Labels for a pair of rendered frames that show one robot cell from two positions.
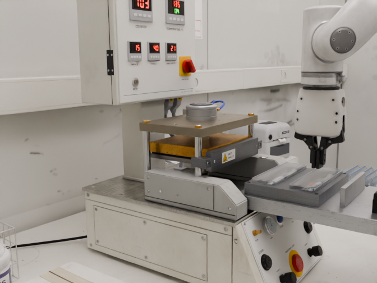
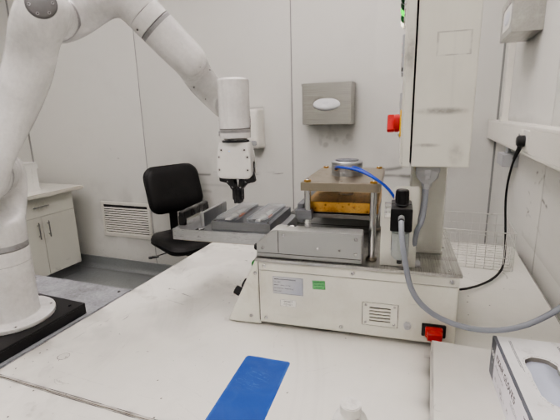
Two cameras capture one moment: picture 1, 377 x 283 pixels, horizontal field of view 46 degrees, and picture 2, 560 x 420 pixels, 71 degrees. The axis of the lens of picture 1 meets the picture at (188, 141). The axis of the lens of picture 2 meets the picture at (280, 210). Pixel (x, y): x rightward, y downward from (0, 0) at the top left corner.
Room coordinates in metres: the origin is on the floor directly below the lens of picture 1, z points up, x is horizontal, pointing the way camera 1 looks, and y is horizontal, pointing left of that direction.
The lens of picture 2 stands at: (2.00, -0.52, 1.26)
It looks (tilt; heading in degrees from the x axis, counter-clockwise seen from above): 13 degrees down; 161
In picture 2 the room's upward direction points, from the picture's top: 1 degrees counter-clockwise
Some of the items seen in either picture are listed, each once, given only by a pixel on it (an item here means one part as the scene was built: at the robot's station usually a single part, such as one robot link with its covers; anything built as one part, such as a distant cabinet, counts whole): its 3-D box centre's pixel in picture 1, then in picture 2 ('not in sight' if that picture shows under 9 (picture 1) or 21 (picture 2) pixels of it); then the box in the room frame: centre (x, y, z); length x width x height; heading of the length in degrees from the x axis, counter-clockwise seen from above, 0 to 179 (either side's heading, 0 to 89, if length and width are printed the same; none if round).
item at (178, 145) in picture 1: (203, 135); (345, 192); (1.11, -0.04, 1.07); 0.22 x 0.17 x 0.10; 144
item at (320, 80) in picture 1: (322, 79); (234, 134); (0.93, -0.28, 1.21); 0.09 x 0.08 x 0.03; 54
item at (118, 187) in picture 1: (191, 186); (358, 243); (1.12, -0.01, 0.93); 0.46 x 0.35 x 0.01; 54
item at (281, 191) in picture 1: (298, 183); (253, 217); (0.95, -0.24, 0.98); 0.20 x 0.17 x 0.03; 144
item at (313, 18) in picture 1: (323, 39); (233, 103); (0.93, -0.28, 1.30); 0.09 x 0.08 x 0.13; 1
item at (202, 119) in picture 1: (196, 127); (357, 186); (1.14, -0.02, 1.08); 0.31 x 0.24 x 0.13; 144
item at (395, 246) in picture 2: not in sight; (397, 223); (1.36, -0.06, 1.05); 0.15 x 0.05 x 0.15; 144
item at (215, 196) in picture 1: (193, 192); (328, 214); (0.95, -0.01, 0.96); 0.25 x 0.05 x 0.07; 54
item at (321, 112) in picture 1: (320, 109); (236, 157); (0.93, -0.28, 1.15); 0.10 x 0.08 x 0.11; 54
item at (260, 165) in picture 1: (252, 167); (306, 242); (1.17, -0.18, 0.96); 0.26 x 0.05 x 0.07; 54
